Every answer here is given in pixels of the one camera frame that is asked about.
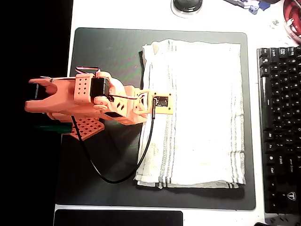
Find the black desk mat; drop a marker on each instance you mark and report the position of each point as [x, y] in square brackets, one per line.
[105, 51]

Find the white purple clutter item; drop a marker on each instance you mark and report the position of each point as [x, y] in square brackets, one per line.
[237, 2]

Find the red bowl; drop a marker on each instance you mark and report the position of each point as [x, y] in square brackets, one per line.
[292, 18]

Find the black keyboard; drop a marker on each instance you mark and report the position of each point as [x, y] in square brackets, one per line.
[282, 129]

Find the orange camera mount with board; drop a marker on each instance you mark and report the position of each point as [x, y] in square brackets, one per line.
[162, 102]

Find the small blue object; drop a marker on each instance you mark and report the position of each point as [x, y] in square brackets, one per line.
[254, 10]

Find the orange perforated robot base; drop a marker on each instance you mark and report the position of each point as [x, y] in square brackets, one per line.
[88, 128]

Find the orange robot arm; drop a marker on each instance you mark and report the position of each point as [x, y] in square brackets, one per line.
[63, 94]

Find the round black device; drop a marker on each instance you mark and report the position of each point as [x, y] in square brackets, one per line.
[187, 4]

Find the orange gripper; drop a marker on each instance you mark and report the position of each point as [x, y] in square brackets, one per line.
[141, 108]

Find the white striped towel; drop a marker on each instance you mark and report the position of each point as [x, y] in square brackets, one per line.
[202, 117]

